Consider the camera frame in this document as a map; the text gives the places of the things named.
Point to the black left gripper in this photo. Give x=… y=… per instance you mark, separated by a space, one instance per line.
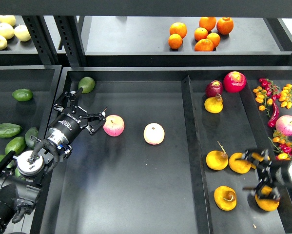
x=72 y=119

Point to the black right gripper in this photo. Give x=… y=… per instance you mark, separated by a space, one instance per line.
x=270 y=174

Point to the yellow pear under right arm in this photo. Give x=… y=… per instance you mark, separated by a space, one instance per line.
x=239 y=166

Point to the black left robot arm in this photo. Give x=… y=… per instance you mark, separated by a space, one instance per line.
x=18 y=197

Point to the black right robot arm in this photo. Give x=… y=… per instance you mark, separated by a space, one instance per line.
x=271 y=173

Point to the green avocado at tray corner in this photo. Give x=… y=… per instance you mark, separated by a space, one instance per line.
x=87 y=84

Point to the yellow pear right tray left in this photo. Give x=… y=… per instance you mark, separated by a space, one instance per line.
x=217 y=159

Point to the green avocado upper left tray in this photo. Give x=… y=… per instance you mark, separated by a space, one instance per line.
x=22 y=94

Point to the dark green avocado left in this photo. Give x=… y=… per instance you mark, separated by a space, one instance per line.
x=8 y=130

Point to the pale yellow pear right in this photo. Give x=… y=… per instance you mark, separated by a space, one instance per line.
x=22 y=33

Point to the pale yellow pear middle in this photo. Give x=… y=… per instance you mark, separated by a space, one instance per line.
x=6 y=30

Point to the pale yellow pear top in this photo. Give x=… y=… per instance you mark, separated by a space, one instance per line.
x=9 y=19

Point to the pink red apple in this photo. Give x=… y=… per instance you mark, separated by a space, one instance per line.
x=114 y=125

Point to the mixed cherry tomatoes right edge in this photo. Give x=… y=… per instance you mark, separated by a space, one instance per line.
x=282 y=146

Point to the red chili pepper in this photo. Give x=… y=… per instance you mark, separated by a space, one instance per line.
x=275 y=115

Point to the pink apple right side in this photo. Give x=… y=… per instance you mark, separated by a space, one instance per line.
x=284 y=125

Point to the black left tray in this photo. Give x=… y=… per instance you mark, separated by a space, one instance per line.
x=43 y=82

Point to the black tray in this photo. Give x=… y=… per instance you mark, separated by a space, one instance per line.
x=43 y=82
x=123 y=185

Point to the black upper shelf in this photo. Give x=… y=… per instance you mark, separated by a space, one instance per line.
x=114 y=41

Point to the pale pink apple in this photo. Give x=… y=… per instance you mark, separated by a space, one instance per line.
x=154 y=134

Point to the black tray divider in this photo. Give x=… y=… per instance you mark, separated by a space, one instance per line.
x=198 y=178

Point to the orange cherry tomato bunch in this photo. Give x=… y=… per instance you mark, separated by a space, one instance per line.
x=263 y=98

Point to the yellow cherry tomato bunch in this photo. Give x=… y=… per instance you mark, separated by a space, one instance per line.
x=286 y=96

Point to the red cherry tomato bunch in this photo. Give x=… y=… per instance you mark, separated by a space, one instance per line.
x=269 y=89

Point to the black centre tray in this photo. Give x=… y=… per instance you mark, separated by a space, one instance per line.
x=123 y=185

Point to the bright red apple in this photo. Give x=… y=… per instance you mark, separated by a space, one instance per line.
x=234 y=82

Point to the dark red apple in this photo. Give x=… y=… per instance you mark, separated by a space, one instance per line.
x=213 y=88

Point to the orange on shelf lower left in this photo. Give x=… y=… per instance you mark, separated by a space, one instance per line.
x=175 y=41

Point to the orange on shelf front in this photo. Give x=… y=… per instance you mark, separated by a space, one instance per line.
x=204 y=45

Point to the green avocado by tray wall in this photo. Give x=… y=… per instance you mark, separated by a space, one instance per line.
x=31 y=137

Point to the black shelf post centre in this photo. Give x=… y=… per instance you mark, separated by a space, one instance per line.
x=70 y=34

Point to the black shelf post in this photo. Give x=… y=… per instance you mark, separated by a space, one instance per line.
x=41 y=38
x=70 y=34

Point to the black shelf post left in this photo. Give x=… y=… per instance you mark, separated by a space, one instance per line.
x=41 y=38

